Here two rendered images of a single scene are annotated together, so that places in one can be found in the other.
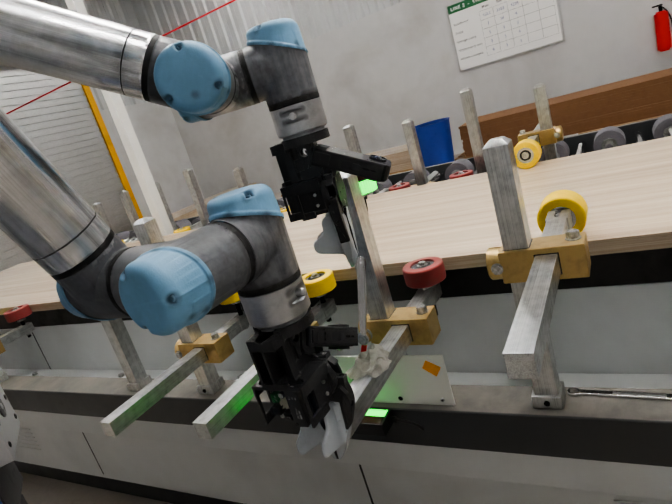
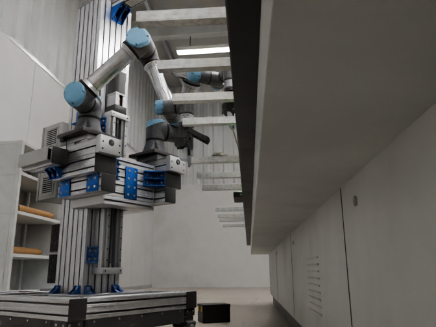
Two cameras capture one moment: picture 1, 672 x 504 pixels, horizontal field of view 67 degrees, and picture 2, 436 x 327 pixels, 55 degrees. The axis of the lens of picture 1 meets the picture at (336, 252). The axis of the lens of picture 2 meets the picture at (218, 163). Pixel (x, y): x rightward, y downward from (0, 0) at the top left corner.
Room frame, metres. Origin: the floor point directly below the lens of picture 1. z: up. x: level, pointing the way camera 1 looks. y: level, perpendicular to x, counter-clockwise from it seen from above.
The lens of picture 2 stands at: (-0.23, -1.69, 0.33)
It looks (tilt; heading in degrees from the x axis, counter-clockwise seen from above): 14 degrees up; 62
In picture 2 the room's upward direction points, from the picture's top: 1 degrees counter-clockwise
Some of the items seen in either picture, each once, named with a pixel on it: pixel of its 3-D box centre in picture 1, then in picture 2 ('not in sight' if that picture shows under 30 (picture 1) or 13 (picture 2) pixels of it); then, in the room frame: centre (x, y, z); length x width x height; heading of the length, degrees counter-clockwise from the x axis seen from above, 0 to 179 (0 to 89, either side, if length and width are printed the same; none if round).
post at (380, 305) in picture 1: (379, 303); not in sight; (0.83, -0.05, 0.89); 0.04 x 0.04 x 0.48; 58
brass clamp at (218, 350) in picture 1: (202, 348); not in sight; (1.09, 0.36, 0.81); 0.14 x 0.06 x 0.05; 58
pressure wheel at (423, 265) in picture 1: (428, 288); not in sight; (0.92, -0.15, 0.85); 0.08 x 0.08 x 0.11
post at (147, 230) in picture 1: (183, 317); not in sight; (1.10, 0.38, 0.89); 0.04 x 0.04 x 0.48; 58
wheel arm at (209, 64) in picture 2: not in sight; (239, 62); (0.38, -0.70, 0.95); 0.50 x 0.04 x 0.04; 148
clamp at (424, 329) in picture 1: (398, 325); not in sight; (0.82, -0.07, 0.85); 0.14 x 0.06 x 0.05; 58
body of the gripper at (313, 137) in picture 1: (311, 175); (230, 102); (0.76, 0.00, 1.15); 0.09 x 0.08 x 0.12; 78
